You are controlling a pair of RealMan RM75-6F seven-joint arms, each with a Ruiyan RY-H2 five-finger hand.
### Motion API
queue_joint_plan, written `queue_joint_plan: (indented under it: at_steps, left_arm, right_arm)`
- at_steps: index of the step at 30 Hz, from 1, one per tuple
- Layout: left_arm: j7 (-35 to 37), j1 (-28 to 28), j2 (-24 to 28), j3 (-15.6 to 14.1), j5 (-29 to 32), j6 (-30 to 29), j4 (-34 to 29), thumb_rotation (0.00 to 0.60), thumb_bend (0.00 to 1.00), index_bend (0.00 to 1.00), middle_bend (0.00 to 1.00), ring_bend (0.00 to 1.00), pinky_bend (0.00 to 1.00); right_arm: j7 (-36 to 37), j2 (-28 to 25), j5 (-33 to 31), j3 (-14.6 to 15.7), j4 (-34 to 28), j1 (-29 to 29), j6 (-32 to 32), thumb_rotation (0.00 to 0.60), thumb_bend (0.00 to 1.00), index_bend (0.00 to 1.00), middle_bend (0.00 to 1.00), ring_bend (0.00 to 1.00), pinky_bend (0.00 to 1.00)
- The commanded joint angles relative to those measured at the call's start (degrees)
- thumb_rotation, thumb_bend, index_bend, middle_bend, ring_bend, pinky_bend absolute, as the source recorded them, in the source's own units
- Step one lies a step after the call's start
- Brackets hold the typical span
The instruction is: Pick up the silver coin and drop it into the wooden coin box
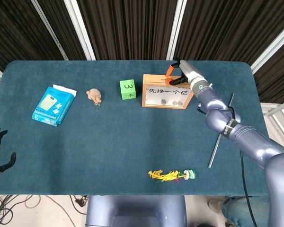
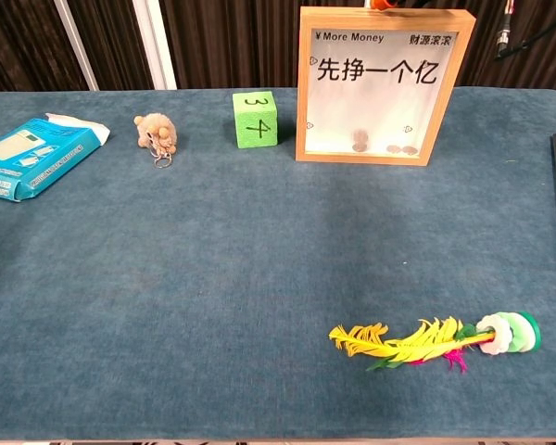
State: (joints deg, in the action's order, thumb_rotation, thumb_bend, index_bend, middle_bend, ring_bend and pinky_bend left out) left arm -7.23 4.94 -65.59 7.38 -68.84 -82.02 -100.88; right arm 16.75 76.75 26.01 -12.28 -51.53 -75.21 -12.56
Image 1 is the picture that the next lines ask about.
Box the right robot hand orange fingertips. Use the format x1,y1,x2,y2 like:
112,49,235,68
165,57,206,86

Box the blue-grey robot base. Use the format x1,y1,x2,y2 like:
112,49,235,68
85,195,188,227

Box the green foam number cube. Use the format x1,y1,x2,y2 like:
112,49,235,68
119,79,137,100

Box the dark pleated curtain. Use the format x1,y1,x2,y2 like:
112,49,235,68
0,0,284,105

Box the blue cardboard box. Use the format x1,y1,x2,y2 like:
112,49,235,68
32,84,78,127

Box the grey metal rod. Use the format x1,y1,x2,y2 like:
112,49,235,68
208,92,235,169

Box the black power plug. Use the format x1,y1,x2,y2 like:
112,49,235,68
75,195,89,208

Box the yellow feather shuttlecock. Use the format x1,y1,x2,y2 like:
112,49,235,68
148,168,196,184

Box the blue table cloth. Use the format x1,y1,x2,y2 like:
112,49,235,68
0,60,269,196

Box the wooden coin bank frame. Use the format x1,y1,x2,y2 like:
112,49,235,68
142,73,195,110

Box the white aluminium frame beam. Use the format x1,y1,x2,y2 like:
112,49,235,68
249,23,284,74
63,0,97,61
166,0,187,61

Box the black floor cable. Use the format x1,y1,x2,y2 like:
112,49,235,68
0,194,42,227

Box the thin grey floor cable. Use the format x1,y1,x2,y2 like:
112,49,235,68
44,195,88,227

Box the white aluminium rack frame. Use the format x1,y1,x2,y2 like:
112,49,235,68
260,98,284,152

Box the beige plush keychain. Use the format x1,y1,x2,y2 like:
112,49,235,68
86,88,102,111

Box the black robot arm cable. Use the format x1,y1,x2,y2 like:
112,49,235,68
196,103,258,227

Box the thin grey frame beam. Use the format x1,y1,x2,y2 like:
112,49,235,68
30,0,69,61

